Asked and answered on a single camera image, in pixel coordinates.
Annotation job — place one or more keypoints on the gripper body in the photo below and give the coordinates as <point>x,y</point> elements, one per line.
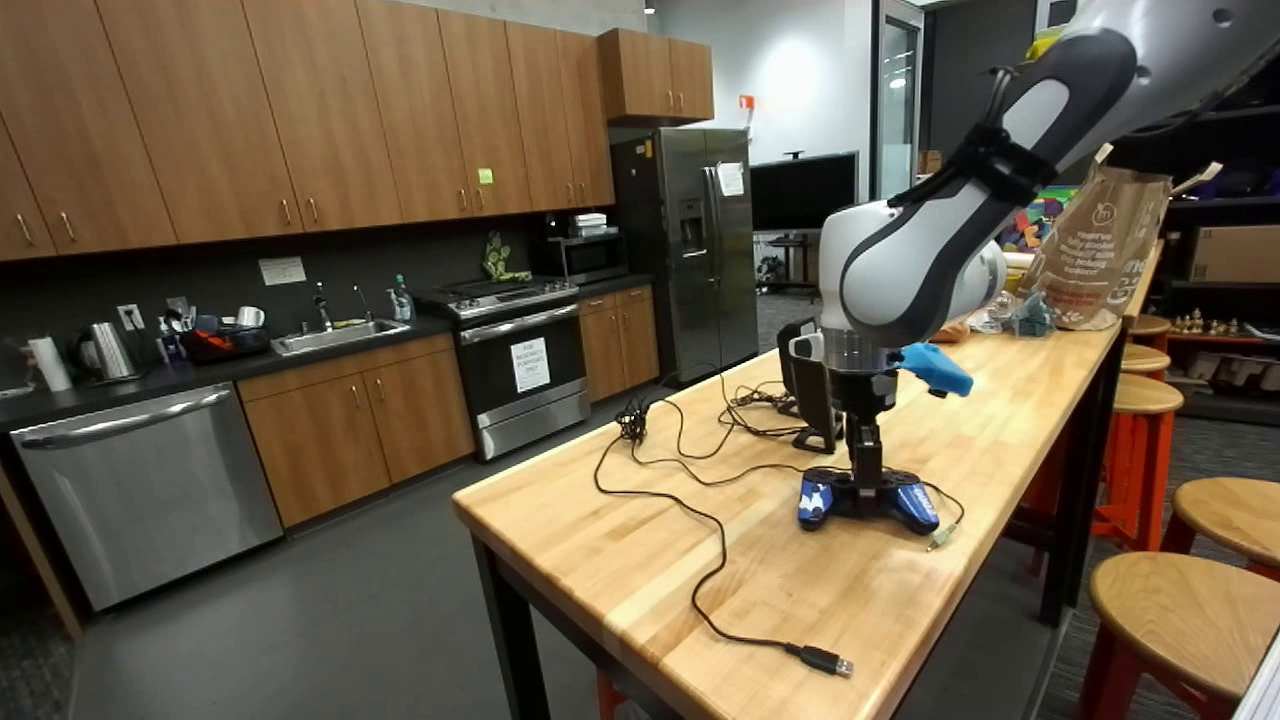
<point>864,393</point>

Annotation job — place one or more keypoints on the blue and black game controller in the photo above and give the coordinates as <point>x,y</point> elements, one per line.
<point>915,505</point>

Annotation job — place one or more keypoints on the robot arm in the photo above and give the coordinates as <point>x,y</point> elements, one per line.
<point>930,250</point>

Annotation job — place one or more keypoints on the black device on stand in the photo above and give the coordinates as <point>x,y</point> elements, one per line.
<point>812,400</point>

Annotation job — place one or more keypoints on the crumpled clear plastic wrap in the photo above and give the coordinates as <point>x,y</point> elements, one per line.
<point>990,315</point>

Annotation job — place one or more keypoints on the teal plastic packet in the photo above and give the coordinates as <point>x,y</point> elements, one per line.
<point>1032,317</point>

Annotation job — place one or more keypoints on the black television screen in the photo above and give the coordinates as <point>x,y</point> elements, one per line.
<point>803,192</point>

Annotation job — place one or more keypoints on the stainless steel refrigerator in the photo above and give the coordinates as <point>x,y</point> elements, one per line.
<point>690,260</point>

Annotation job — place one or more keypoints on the narrow wooden base cabinet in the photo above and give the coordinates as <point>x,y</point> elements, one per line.
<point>618,340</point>

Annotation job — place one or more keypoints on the paper sheet on refrigerator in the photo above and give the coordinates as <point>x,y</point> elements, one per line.
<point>731,179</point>

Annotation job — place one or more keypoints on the brown paper bag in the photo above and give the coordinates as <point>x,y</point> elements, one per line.
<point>1095,245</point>

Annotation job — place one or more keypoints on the wooden stool with orange legs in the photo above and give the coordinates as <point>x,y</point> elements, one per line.
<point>1145,400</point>
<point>1235,510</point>
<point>1150,325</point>
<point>1190,620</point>
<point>1145,360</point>

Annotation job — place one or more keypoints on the glass door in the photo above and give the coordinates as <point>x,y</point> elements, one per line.
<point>897,100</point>

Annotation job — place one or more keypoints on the black microwave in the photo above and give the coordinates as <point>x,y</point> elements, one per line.
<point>585,258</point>

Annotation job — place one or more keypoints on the stack of containers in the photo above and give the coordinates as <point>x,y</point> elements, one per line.
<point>589,224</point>

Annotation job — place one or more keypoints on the paper sheet on oven door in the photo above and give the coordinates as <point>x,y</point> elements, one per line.
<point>530,365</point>

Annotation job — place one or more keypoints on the stainless steel stove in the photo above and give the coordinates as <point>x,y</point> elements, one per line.
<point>520,370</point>

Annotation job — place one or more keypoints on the wooden cabinet above refrigerator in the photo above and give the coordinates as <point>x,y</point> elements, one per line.
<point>655,75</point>

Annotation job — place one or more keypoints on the green cactus decoration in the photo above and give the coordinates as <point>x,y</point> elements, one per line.
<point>498,258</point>

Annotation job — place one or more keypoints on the cardboard box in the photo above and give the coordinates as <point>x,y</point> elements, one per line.
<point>1238,254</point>

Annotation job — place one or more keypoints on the dark storage shelf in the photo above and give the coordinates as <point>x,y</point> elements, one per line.
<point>1235,150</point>

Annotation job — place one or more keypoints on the soap bottle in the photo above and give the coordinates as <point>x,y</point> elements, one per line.
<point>402,302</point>

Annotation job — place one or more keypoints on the wooden base cabinet under sink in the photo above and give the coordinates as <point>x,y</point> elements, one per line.
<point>355,430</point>

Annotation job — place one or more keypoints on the steel sink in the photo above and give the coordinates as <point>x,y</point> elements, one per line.
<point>335,336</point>

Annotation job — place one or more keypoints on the sink tap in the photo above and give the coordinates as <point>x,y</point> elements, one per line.
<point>322,310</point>

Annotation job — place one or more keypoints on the dish rack with dishes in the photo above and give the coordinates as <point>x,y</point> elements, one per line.
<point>215,340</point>

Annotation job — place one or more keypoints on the stainless steel dishwasher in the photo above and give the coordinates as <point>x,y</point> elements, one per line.
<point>150,490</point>

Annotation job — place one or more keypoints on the steel electric kettle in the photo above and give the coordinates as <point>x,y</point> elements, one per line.
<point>108,352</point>

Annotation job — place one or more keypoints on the paper towel roll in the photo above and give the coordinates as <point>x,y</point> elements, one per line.
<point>50,363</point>

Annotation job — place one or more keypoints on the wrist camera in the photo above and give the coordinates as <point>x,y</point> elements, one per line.
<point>935,368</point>

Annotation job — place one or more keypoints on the white wall notice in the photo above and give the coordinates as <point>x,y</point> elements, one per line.
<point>282,271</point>

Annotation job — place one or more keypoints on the row of wooden wall cabinets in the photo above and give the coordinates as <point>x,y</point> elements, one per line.
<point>300,110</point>

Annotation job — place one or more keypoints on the wall socket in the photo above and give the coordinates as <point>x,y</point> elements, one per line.
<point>131,317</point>

